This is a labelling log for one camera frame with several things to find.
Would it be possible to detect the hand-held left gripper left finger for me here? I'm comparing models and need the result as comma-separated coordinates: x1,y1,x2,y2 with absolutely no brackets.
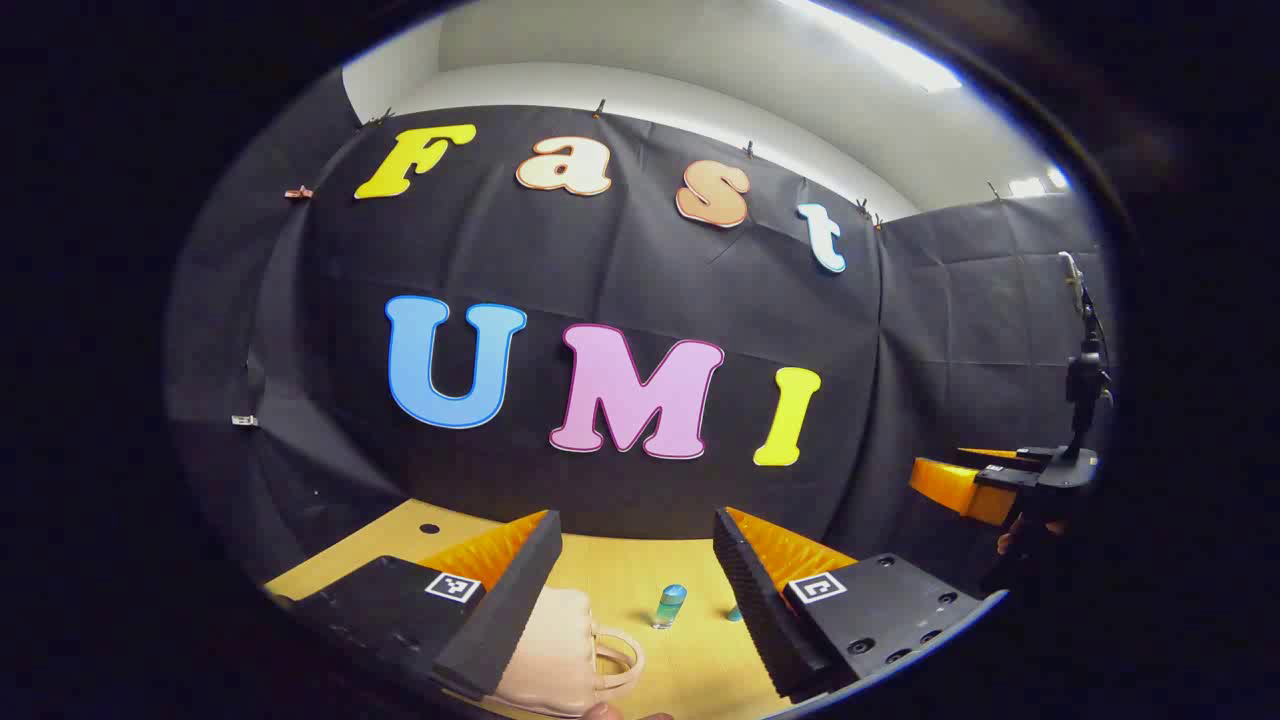
268,510,564,701

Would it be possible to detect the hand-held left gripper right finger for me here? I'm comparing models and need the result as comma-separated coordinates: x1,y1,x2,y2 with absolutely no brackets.
712,506,1006,706

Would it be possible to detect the ceiling light panel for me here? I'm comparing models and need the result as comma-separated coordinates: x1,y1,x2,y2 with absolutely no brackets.
1008,165,1071,199

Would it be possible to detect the black backdrop cloth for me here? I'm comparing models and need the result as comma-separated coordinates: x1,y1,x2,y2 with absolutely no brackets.
165,70,1119,601

